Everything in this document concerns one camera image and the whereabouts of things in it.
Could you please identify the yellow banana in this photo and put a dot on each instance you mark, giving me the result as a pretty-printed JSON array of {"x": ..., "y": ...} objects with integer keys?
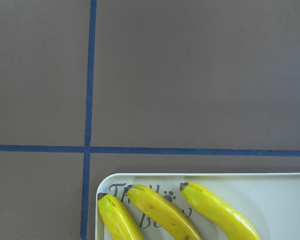
[
  {"x": 232, "y": 222},
  {"x": 117, "y": 219},
  {"x": 163, "y": 212}
]

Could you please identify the cream bear tray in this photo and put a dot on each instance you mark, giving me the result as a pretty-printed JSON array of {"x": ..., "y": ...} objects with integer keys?
[{"x": 270, "y": 201}]

